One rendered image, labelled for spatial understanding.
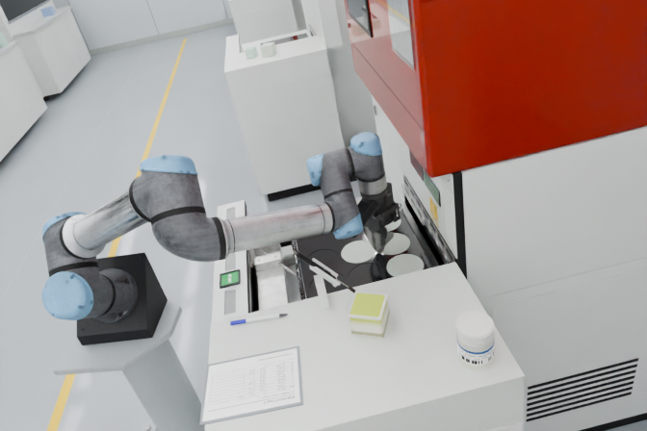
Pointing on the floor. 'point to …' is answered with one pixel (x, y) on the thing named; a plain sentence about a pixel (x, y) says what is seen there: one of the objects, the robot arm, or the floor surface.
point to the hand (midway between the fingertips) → (376, 250)
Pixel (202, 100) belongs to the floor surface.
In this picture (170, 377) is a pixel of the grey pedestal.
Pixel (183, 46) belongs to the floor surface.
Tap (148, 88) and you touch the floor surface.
